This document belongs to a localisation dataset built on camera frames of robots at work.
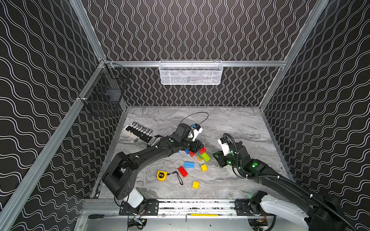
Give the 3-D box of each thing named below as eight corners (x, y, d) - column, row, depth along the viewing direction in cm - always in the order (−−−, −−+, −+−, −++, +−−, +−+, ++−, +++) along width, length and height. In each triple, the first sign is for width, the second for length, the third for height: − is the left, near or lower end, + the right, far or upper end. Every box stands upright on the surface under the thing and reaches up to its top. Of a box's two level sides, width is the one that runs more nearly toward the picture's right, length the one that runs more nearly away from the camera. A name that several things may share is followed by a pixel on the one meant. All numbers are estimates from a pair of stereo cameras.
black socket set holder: (120, 132, 107) (119, 131, 105) (133, 121, 114) (132, 119, 112) (144, 146, 100) (143, 145, 98) (155, 133, 106) (155, 132, 105)
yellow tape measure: (156, 181, 85) (156, 179, 83) (157, 172, 89) (157, 170, 87) (169, 181, 85) (168, 179, 83) (170, 172, 89) (169, 170, 87)
